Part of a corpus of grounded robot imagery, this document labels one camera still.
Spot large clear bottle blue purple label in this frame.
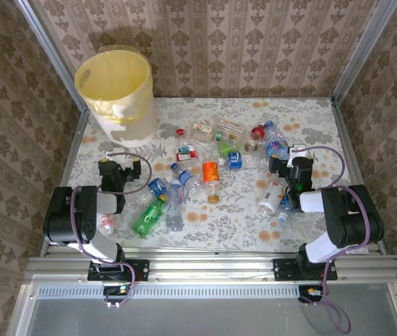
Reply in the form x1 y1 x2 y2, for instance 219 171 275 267
260 120 295 162

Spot crushed bottle dark blue label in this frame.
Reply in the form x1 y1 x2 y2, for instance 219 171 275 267
146 176 171 197

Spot plain clear plastic bottle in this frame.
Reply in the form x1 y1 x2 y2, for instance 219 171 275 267
127 190 158 208

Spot small clear bottle blue cap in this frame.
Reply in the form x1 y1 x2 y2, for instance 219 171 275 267
277 194 295 223

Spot white yellow label clear bottle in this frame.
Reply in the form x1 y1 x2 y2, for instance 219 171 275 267
256 180 286 215

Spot red lid bottle brown contents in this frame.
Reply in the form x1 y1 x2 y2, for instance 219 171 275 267
242 125 267 152

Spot clear bottle red print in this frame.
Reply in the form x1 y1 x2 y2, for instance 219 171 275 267
95 211 119 236

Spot blue label bottle white cap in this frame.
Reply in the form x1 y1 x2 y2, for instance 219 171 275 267
218 150 255 171

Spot green bottle yellow cap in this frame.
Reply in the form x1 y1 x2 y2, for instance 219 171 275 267
132 194 169 239

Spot clear bottle blue cap blue label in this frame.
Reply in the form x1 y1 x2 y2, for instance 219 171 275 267
169 162 205 200

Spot cloudy bottle green label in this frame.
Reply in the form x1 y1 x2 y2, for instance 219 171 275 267
215 139 243 158

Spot crushed bottle red teal label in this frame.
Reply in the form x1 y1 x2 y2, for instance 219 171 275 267
175 141 201 164

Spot tall clear bottle pale label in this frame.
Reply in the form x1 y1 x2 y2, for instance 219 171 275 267
165 180 187 232

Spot orange label bottle gold cap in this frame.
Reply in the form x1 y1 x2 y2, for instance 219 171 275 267
201 160 221 205

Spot white round waste bin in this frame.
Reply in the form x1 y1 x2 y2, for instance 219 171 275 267
74 48 159 150

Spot yellow plastic bin liner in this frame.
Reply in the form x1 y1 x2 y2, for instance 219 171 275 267
74 45 154 124

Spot clear bottle long beige label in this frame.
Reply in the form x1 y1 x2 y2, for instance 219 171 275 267
211 117 249 141

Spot clear bottle beige label green band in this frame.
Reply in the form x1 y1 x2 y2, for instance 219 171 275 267
189 121 228 143

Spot floral tablecloth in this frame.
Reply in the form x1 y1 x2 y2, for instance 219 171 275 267
60 97 372 255

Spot grey metal panel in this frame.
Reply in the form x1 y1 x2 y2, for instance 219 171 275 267
7 297 397 336

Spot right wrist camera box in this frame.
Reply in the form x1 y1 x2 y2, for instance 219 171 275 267
287 143 307 158

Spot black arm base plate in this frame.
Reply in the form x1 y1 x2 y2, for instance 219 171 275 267
272 258 339 281
88 259 151 281

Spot black connector box with wires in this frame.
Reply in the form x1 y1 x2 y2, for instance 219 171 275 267
298 285 327 308
102 283 132 309

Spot long aluminium base rail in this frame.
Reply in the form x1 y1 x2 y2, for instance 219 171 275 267
22 250 397 285

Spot aluminium frame post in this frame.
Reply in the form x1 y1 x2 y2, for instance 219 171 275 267
13 0 92 115
330 0 397 102

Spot grey slotted cable duct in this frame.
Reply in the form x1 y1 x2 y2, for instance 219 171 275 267
35 283 300 299

